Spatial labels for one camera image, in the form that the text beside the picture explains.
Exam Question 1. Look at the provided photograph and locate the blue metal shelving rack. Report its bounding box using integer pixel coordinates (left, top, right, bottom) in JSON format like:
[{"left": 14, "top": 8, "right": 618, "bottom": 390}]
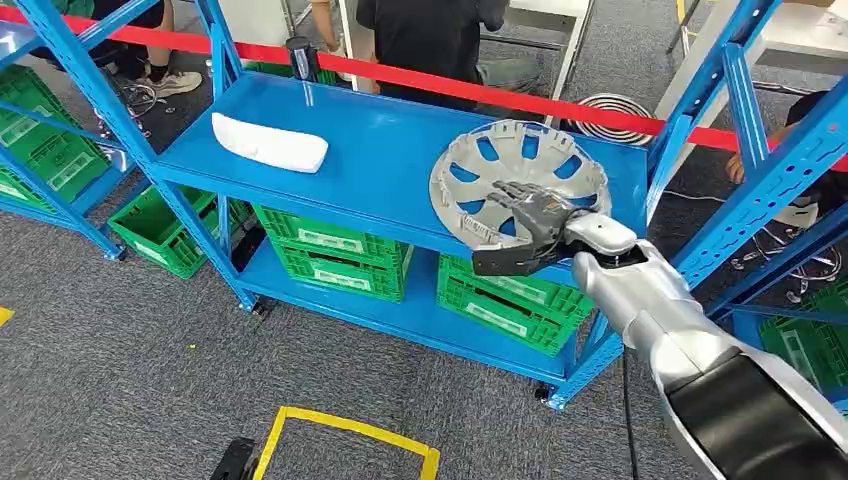
[
  {"left": 13, "top": 0, "right": 848, "bottom": 413},
  {"left": 702, "top": 198, "right": 848, "bottom": 415},
  {"left": 0, "top": 19, "right": 128, "bottom": 261}
]

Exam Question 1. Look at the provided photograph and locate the robot's left foot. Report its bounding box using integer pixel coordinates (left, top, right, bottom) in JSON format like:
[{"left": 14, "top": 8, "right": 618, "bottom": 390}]
[{"left": 209, "top": 436, "right": 260, "bottom": 480}]

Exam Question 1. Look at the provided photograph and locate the open green plastic crate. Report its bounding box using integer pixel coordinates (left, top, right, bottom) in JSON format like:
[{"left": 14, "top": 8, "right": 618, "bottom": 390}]
[{"left": 107, "top": 184, "right": 254, "bottom": 281}]

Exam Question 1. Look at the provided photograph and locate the black cable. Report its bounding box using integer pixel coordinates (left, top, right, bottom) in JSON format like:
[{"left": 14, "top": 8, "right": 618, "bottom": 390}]
[{"left": 620, "top": 347, "right": 641, "bottom": 480}]

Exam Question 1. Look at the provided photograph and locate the red barrier belt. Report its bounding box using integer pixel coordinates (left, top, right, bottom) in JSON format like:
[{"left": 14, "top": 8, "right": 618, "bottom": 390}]
[{"left": 0, "top": 5, "right": 848, "bottom": 175}]

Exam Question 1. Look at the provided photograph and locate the black barrier post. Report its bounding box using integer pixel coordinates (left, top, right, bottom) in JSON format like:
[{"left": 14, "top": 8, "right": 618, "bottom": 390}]
[{"left": 286, "top": 36, "right": 321, "bottom": 85}]

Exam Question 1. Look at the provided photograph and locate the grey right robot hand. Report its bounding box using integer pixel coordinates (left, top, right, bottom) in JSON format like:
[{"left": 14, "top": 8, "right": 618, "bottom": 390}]
[{"left": 471, "top": 180, "right": 579, "bottom": 278}]

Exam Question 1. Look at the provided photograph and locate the white table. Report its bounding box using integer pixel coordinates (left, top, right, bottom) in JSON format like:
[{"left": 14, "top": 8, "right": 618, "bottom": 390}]
[
  {"left": 480, "top": 0, "right": 596, "bottom": 127},
  {"left": 652, "top": 0, "right": 848, "bottom": 180}
]

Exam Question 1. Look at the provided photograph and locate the silver plastic wheel hubcap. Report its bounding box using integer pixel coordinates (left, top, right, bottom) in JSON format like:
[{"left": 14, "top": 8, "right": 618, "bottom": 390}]
[{"left": 428, "top": 119, "right": 613, "bottom": 252}]

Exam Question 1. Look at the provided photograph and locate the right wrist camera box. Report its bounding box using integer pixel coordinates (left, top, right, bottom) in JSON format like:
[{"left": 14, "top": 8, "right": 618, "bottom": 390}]
[{"left": 563, "top": 211, "right": 639, "bottom": 258}]

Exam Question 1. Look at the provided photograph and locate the white plastic car part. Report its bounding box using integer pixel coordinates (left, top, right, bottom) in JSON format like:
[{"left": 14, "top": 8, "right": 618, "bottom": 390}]
[{"left": 210, "top": 111, "right": 330, "bottom": 175}]

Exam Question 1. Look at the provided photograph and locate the black white spiral coil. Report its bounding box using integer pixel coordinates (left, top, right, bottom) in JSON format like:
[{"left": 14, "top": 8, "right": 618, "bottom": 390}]
[{"left": 572, "top": 92, "right": 657, "bottom": 148}]

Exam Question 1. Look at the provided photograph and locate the person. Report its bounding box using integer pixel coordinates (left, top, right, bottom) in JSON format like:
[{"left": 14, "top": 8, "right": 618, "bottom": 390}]
[
  {"left": 309, "top": 0, "right": 541, "bottom": 121},
  {"left": 39, "top": 0, "right": 204, "bottom": 101},
  {"left": 725, "top": 89, "right": 848, "bottom": 230}
]

